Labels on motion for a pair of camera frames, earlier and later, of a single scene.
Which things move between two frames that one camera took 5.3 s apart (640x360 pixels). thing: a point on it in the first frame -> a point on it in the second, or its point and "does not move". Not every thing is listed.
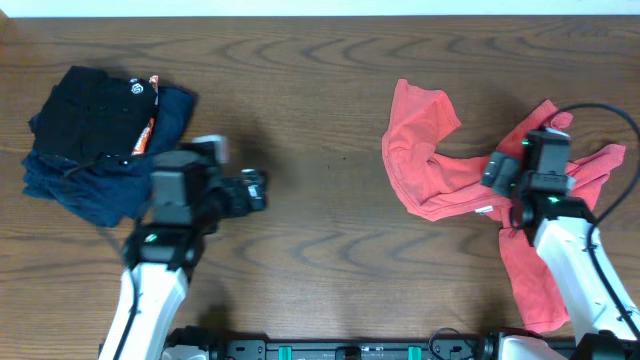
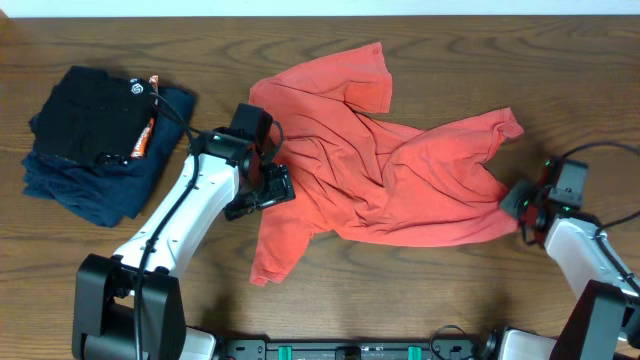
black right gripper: [505, 166] -> [511, 201]
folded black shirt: [89, 113] does not move
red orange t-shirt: [590, 168] -> [358, 176]
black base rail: [347, 350] does not move
